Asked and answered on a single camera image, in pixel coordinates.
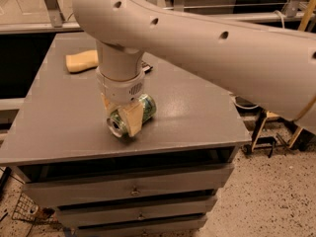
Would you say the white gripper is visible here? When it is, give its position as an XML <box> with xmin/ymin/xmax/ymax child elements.
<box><xmin>96</xmin><ymin>69</ymin><xmax>145</xmax><ymax>137</ymax></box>

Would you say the top grey drawer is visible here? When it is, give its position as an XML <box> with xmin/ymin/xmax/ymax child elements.
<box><xmin>23</xmin><ymin>164</ymin><xmax>234</xmax><ymax>207</ymax></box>

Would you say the yellow sponge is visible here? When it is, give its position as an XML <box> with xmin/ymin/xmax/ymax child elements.
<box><xmin>65</xmin><ymin>50</ymin><xmax>99</xmax><ymax>73</ymax></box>

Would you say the wire basket on floor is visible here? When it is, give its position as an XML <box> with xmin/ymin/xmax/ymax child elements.
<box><xmin>12</xmin><ymin>193</ymin><xmax>54</xmax><ymax>224</ymax></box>

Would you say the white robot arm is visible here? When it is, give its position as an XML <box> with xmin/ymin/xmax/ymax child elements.
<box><xmin>73</xmin><ymin>0</ymin><xmax>316</xmax><ymax>133</ymax></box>

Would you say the yellow wooden frame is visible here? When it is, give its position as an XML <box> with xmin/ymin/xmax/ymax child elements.
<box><xmin>246</xmin><ymin>0</ymin><xmax>316</xmax><ymax>156</ymax></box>

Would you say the grey metal railing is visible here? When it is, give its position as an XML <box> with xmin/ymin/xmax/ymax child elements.
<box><xmin>0</xmin><ymin>0</ymin><xmax>309</xmax><ymax>34</ymax></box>

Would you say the grey drawer cabinet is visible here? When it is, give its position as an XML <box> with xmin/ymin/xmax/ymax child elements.
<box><xmin>0</xmin><ymin>33</ymin><xmax>252</xmax><ymax>237</ymax></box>

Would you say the middle grey drawer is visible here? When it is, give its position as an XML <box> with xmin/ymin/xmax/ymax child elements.
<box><xmin>57</xmin><ymin>196</ymin><xmax>217</xmax><ymax>227</ymax></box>

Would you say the bottom grey drawer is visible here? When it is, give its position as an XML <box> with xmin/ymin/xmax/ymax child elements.
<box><xmin>76</xmin><ymin>214</ymin><xmax>206</xmax><ymax>237</ymax></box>

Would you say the grey drawer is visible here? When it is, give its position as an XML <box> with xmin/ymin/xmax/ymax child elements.
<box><xmin>23</xmin><ymin>164</ymin><xmax>234</xmax><ymax>207</ymax></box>
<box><xmin>57</xmin><ymin>196</ymin><xmax>217</xmax><ymax>227</ymax></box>
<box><xmin>76</xmin><ymin>214</ymin><xmax>206</xmax><ymax>237</ymax></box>

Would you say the black snack packet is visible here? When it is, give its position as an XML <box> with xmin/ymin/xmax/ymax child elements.
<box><xmin>141</xmin><ymin>61</ymin><xmax>153</xmax><ymax>73</ymax></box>

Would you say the green soda can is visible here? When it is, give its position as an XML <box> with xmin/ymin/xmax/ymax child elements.
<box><xmin>107</xmin><ymin>94</ymin><xmax>156</xmax><ymax>138</ymax></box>

